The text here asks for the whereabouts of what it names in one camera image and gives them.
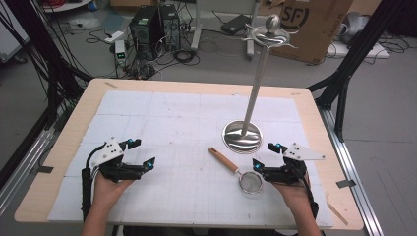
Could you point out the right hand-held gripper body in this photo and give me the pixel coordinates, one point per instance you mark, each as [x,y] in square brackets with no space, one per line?
[288,172]

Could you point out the black metal frame strut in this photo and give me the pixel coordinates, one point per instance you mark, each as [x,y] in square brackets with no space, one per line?
[354,55]
[42,59]

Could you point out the brown cardboard box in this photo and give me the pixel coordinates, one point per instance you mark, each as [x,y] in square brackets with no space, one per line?
[314,31]

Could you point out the white flat board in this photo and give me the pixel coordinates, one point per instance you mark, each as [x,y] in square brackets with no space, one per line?
[359,49]

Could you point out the black tape piece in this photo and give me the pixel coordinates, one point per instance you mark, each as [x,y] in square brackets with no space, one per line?
[44,169]
[345,183]

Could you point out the white stand leg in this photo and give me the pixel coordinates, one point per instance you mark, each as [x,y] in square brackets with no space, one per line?
[196,28]
[251,36]

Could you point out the grey bag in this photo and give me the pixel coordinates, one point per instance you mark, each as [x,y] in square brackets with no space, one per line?
[355,25]

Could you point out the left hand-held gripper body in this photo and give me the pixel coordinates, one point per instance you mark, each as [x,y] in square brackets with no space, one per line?
[109,154]

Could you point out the person's right hand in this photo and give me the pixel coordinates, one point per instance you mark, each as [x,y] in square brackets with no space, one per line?
[293,195]

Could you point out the person's left hand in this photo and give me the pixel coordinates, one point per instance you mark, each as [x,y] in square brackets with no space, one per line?
[106,191]

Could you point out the aluminium rail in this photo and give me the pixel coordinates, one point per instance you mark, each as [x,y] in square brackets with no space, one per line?
[26,164]
[350,170]

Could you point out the slim black computer tower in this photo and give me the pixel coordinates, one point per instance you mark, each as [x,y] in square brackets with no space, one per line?
[170,26]

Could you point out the white grid mat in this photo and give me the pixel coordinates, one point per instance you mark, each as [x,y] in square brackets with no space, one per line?
[183,109]

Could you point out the thin wooden stick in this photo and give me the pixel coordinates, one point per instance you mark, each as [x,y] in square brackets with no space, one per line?
[337,213]

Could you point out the large black computer tower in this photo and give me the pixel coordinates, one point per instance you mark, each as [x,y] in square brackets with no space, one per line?
[146,31]

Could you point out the black flat laptop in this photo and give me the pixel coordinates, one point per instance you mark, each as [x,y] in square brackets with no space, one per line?
[234,24]

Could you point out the small device with green light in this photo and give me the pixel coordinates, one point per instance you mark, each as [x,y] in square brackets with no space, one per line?
[120,52]

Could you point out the white power strip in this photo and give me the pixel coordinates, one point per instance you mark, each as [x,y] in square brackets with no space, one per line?
[113,36]

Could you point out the steel utensil hanging stand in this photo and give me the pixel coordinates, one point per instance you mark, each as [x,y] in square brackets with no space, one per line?
[253,96]

